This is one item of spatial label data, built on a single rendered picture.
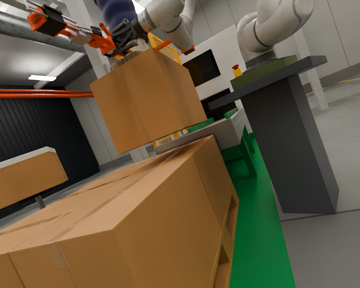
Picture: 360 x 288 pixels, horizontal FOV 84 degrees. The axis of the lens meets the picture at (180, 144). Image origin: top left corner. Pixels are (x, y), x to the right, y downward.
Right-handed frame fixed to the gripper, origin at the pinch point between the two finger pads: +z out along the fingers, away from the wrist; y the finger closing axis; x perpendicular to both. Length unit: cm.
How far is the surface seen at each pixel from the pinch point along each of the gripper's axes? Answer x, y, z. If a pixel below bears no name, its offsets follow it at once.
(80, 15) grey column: 128, -123, 96
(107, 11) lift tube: 16.2, -26.7, 2.6
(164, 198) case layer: -41, 70, -20
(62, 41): 467, -364, 432
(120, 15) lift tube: 17.3, -20.6, -3.9
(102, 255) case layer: -64, 71, -15
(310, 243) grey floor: -2, 120, -55
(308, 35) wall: 932, -102, -337
